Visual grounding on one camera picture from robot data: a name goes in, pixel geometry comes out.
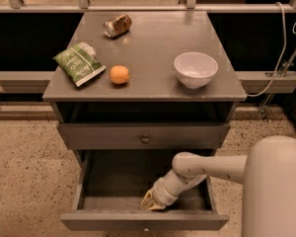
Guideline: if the grey drawer cabinet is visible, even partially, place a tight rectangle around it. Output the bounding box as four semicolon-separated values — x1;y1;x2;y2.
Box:
42;10;248;156

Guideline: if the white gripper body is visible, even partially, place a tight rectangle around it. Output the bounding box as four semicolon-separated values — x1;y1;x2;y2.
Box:
151;178;178;207

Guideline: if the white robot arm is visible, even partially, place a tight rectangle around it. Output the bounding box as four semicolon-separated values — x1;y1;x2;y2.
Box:
140;135;296;237

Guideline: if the white bowl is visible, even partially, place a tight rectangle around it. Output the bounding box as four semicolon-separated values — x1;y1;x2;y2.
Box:
174;52;218;89

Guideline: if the grey top drawer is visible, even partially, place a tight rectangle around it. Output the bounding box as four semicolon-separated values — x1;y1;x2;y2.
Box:
57;122;230;150

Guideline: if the metal stand leg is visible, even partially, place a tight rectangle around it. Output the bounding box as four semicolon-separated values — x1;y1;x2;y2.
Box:
259;47;296;121

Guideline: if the grey drawer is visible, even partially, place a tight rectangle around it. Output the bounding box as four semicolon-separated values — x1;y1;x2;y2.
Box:
57;122;230;150
60;150;229;231

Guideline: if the green chip bag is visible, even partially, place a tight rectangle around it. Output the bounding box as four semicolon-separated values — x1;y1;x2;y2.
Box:
53;42;106;87

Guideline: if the white cable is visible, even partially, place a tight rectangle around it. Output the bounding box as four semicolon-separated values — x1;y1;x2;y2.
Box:
246;1;288;99

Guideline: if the orange fruit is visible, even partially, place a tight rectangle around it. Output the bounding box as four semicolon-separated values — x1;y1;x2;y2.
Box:
110;65;130;85

